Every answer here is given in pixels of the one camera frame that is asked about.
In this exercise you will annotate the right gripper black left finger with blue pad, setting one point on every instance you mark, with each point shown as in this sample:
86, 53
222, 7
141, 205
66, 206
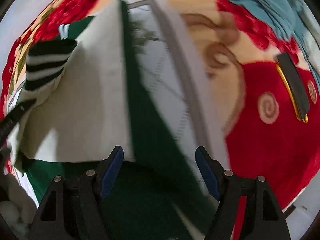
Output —
100, 187

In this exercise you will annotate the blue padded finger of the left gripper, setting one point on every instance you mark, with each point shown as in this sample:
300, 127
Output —
13, 117

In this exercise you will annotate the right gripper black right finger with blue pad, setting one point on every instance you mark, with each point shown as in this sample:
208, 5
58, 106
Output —
263, 218

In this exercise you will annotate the green white varsity jacket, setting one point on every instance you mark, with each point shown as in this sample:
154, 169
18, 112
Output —
129, 76

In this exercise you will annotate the white gloved left hand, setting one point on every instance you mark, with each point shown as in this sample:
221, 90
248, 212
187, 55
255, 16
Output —
18, 210

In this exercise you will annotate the red floral bed blanket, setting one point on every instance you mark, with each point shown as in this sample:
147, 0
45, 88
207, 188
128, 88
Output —
260, 134

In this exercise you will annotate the black phone with yellow edge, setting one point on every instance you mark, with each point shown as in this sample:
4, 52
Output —
294, 85

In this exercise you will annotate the blue quilted duvet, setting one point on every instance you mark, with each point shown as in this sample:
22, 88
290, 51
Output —
289, 19

